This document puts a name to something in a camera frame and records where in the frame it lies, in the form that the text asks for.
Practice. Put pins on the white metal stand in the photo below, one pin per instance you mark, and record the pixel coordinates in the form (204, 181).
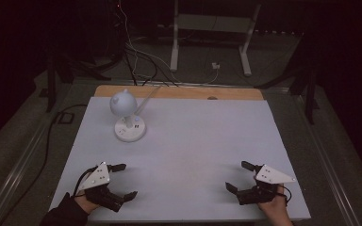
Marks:
(212, 23)

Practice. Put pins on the white plug adapter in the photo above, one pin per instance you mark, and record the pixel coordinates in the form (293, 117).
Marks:
(215, 65)

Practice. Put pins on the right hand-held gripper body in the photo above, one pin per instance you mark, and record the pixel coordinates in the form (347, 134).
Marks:
(271, 176)

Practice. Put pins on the black square bracket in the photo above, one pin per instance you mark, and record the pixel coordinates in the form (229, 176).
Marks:
(66, 118)

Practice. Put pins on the person's left hand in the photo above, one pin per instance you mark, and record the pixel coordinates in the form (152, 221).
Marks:
(87, 204)

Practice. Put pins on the metal floor rail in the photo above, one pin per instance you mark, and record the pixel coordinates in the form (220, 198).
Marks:
(15, 175)
(326, 157)

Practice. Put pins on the wooden board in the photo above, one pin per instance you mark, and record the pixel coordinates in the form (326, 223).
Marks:
(182, 92)

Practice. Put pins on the black stand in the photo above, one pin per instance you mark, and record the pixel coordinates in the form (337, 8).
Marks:
(309, 94)
(52, 84)

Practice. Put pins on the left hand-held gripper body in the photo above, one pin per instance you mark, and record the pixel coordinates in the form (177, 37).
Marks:
(96, 179)

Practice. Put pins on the white round-head desk lamp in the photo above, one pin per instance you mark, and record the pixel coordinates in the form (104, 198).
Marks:
(124, 105)

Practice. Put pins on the person's right hand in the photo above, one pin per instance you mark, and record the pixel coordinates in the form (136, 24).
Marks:
(276, 207)

